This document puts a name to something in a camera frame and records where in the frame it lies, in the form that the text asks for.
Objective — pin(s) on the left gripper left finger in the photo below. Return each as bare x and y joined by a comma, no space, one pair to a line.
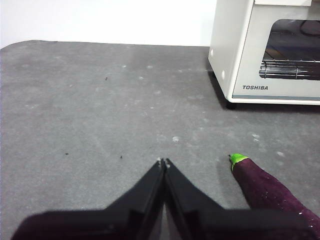
120,220

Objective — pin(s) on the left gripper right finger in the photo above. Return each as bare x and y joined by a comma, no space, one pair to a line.
212,222

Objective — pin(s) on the white Toshiba toaster oven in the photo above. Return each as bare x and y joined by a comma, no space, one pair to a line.
225,50

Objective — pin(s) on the purple eggplant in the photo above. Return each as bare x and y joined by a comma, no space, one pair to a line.
265,190

